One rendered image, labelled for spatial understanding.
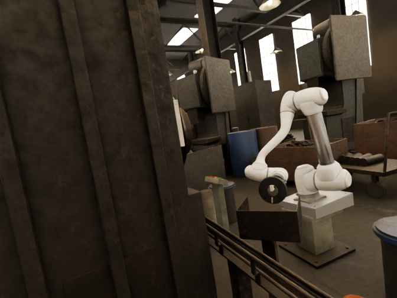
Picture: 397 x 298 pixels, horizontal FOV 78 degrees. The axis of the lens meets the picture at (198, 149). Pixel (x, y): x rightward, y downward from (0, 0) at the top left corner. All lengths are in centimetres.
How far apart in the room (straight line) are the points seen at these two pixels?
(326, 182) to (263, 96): 465
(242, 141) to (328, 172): 302
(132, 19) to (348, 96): 613
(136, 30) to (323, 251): 198
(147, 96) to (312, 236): 169
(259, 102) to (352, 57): 211
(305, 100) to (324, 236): 106
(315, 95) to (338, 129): 463
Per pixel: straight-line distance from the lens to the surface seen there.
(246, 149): 482
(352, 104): 680
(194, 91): 507
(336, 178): 196
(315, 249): 220
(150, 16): 101
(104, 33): 93
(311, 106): 185
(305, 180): 205
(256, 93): 626
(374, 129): 492
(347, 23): 652
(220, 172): 423
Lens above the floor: 113
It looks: 5 degrees down
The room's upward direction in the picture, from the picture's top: 9 degrees counter-clockwise
